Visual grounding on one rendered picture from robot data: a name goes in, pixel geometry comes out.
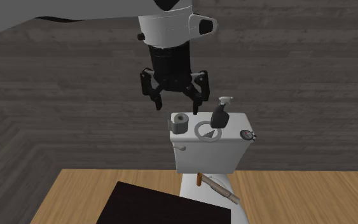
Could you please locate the round silver stopwatch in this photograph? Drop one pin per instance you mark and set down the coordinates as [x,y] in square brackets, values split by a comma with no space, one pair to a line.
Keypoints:
[246,134]

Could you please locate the wooden hammer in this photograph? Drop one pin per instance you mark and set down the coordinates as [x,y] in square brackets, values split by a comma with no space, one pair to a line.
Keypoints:
[219,187]

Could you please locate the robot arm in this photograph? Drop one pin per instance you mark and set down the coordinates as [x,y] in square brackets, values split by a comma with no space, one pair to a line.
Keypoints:
[166,26]

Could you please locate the black spray bottle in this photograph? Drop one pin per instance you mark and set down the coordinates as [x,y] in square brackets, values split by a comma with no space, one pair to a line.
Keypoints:
[219,118]

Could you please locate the grey toilet paper roll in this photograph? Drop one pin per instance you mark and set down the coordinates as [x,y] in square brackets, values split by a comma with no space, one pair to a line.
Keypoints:
[178,125]

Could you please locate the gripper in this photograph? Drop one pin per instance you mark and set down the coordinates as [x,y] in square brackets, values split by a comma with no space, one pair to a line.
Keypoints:
[169,65]

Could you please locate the grey round plate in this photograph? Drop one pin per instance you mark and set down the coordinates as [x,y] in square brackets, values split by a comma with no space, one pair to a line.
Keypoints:
[198,132]

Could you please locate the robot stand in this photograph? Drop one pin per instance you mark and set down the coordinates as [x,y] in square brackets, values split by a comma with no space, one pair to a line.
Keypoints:
[160,206]

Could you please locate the dark grey wedge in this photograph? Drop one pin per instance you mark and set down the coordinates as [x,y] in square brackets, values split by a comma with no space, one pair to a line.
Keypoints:
[210,134]

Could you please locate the white toilet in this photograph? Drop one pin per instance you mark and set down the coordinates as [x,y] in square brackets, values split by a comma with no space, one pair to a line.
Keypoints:
[208,155]

